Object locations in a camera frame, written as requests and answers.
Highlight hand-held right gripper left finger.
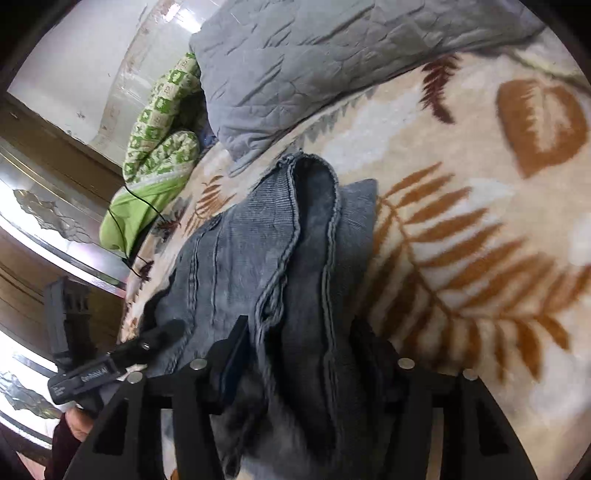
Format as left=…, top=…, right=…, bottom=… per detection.
left=62, top=316, right=251, bottom=480

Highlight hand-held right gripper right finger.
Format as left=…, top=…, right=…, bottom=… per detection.
left=350, top=318, right=528, bottom=480

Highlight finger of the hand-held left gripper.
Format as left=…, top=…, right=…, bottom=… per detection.
left=111, top=318, right=186, bottom=371

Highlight grey denim pants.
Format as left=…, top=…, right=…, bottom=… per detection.
left=143, top=152, right=399, bottom=480

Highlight person's left hand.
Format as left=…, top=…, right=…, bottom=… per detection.
left=66, top=408, right=97, bottom=443

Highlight mirrored wooden wardrobe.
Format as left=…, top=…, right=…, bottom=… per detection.
left=0, top=91, right=136, bottom=462

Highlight beige leaf printed blanket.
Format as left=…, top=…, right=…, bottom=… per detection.
left=117, top=51, right=591, bottom=480

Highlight green patterned cloth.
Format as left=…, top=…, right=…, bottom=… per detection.
left=99, top=52, right=208, bottom=257

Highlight grey quilted blanket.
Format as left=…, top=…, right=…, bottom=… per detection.
left=189, top=0, right=546, bottom=177

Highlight black cable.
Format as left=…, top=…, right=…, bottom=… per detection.
left=107, top=181, right=163, bottom=280

